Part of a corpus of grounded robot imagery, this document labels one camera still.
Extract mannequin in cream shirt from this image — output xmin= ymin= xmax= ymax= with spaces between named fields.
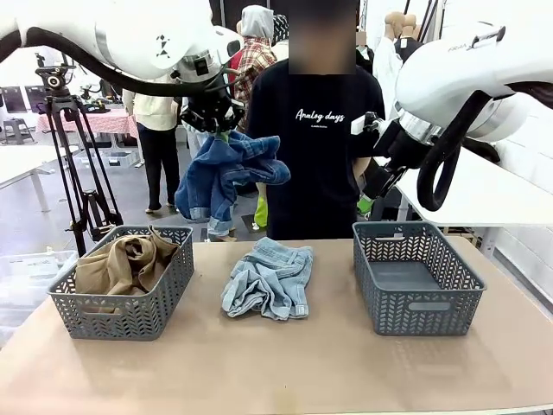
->
xmin=122 ymin=80 xmax=181 ymax=214

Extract person's left forearm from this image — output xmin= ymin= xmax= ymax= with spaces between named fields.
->
xmin=353 ymin=156 xmax=372 ymax=198

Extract person in black t-shirt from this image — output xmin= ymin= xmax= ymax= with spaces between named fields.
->
xmin=246 ymin=0 xmax=387 ymax=241

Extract mannequin in white shirt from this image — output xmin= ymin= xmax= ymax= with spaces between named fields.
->
xmin=372 ymin=11 xmax=405 ymax=123

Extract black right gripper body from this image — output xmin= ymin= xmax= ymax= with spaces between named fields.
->
xmin=372 ymin=118 xmax=438 ymax=173

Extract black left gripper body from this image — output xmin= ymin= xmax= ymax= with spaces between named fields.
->
xmin=179 ymin=73 xmax=245 ymax=134

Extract dark blue denim jeans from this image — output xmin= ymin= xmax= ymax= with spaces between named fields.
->
xmin=175 ymin=129 xmax=292 ymax=237

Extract clear plastic storage bin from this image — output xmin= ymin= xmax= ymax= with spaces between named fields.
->
xmin=0 ymin=249 xmax=79 ymax=342

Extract grey stool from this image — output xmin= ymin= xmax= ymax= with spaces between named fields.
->
xmin=3 ymin=118 xmax=35 ymax=145

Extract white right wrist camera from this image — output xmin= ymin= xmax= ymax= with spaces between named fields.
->
xmin=350 ymin=111 xmax=386 ymax=138

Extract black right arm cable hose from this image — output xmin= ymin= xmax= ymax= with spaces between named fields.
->
xmin=416 ymin=80 xmax=553 ymax=213

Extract mannequin in black shirt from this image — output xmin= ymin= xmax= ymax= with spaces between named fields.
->
xmin=395 ymin=14 xmax=434 ymax=60

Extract large white table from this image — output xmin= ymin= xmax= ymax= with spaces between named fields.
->
xmin=395 ymin=144 xmax=553 ymax=229

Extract black camera tripod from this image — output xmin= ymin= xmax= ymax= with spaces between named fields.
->
xmin=34 ymin=54 xmax=124 ymax=257

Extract tan garment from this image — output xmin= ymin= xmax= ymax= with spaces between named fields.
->
xmin=75 ymin=224 xmax=181 ymax=297

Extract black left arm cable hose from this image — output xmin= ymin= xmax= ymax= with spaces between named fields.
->
xmin=0 ymin=26 xmax=209 ymax=98

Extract small white table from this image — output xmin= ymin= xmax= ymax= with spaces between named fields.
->
xmin=0 ymin=145 xmax=81 ymax=213

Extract table with pink cloth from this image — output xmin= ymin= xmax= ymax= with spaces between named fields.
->
xmin=35 ymin=108 xmax=139 ymax=139

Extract grey plastic woven basket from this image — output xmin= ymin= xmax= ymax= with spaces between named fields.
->
xmin=352 ymin=220 xmax=487 ymax=337
xmin=47 ymin=225 xmax=195 ymax=342

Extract light blue denim shorts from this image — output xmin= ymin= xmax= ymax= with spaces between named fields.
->
xmin=220 ymin=236 xmax=315 ymax=322

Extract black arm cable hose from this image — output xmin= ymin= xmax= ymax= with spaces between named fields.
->
xmin=0 ymin=26 xmax=209 ymax=98
xmin=416 ymin=80 xmax=553 ymax=213

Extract person in neon green trousers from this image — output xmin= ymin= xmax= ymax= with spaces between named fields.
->
xmin=253 ymin=194 xmax=270 ymax=230

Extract mannequin in plaid hoodie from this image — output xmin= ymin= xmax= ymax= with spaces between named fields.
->
xmin=231 ymin=4 xmax=278 ymax=133

